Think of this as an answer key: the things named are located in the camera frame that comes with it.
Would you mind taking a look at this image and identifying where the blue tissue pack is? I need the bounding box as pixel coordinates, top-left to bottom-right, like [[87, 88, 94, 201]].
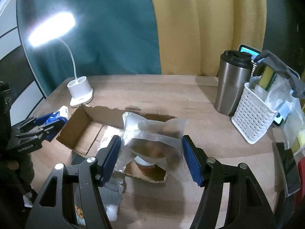
[[34, 106, 68, 142]]

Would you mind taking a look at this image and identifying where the clear snack bag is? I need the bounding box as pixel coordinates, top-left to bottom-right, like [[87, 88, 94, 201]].
[[115, 112, 188, 182]]

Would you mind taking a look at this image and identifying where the grey knitted sock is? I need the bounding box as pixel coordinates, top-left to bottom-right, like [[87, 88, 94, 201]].
[[99, 177, 124, 207]]

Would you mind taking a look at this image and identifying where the cardboard box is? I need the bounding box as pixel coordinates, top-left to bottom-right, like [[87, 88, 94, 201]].
[[56, 105, 175, 185]]

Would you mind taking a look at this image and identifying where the white desk lamp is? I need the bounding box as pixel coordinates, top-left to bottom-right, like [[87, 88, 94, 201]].
[[28, 11, 94, 108]]

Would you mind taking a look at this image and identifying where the white perforated basket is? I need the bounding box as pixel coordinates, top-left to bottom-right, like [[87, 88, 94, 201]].
[[231, 83, 278, 144]]

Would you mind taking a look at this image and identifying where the red tin can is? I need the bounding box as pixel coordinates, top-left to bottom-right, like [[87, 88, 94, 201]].
[[134, 156, 166, 181]]

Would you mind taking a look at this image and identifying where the clear plastic bag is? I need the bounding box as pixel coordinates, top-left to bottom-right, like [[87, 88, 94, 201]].
[[265, 75, 304, 149]]

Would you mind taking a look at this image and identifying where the teal curtain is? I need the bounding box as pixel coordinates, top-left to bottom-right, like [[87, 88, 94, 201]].
[[17, 0, 161, 95]]

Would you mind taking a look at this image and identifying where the yellow green sponge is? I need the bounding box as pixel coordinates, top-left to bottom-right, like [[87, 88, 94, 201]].
[[258, 66, 277, 92]]

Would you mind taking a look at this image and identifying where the steel travel mug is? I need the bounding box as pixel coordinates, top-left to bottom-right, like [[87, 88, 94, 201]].
[[214, 50, 253, 116]]

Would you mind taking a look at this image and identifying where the dark grey cloth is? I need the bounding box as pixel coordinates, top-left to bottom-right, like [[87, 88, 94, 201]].
[[253, 50, 304, 99]]

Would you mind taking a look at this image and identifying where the yellow curtain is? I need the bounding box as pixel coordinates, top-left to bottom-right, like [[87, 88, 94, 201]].
[[152, 0, 267, 77]]

